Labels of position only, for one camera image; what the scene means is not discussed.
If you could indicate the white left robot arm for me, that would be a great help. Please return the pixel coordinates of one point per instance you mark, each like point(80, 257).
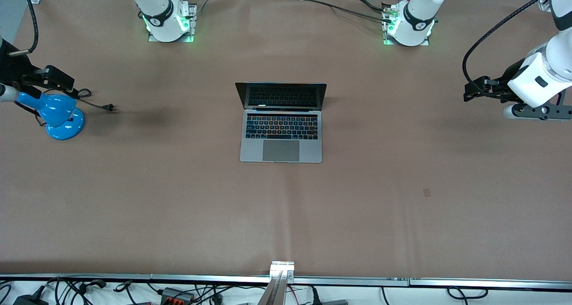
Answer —
point(419, 14)

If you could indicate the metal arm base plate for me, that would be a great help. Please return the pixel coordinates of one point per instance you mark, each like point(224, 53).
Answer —
point(387, 39)
point(190, 21)

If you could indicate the blue desk lamp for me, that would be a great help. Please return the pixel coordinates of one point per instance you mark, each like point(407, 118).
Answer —
point(60, 117)

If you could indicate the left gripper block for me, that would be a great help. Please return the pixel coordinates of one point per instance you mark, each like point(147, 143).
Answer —
point(510, 75)

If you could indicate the grey connector block orange levers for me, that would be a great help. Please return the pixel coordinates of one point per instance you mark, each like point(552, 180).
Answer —
point(178, 295)

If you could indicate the grey open-lid laptop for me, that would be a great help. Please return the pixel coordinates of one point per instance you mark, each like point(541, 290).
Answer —
point(280, 151)

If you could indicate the aluminium table edge rail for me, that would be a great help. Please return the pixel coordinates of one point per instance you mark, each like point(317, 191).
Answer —
point(134, 278)

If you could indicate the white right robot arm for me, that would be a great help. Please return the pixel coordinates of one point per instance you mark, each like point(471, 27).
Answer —
point(157, 8)

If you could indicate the aluminium camera mount profile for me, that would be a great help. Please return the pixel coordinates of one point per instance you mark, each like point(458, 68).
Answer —
point(280, 282)

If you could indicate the black power adapter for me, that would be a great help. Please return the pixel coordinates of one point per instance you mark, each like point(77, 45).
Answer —
point(30, 298)

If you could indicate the right gripper dark block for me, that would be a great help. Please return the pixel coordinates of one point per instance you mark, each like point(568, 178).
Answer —
point(13, 68)

